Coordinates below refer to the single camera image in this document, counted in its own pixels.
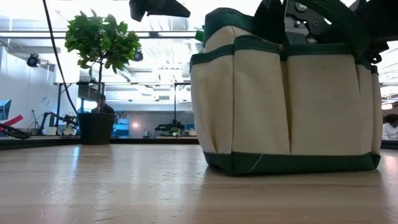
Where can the black pruning shears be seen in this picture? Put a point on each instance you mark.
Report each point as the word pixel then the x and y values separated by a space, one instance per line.
pixel 298 18

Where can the background black robot arm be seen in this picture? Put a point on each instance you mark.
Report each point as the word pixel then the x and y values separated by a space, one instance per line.
pixel 56 119

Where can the green plant in black pot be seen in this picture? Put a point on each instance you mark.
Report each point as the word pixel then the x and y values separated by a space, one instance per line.
pixel 99 46

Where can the beige and green gardening bag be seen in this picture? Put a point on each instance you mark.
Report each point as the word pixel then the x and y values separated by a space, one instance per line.
pixel 286 105

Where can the black round ceiling camera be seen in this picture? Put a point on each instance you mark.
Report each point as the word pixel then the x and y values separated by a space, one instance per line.
pixel 33 60
pixel 138 56

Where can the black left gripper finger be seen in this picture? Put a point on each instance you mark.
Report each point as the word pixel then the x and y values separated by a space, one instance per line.
pixel 158 7

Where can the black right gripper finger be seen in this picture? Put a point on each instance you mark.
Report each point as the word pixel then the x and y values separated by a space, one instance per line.
pixel 377 53

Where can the person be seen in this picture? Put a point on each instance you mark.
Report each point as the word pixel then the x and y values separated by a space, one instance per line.
pixel 104 107
pixel 390 127

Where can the red strip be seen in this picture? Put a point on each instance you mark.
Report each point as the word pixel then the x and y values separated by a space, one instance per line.
pixel 14 120

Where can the black metal table frame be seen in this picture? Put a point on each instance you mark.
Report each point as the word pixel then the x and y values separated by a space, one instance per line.
pixel 37 141

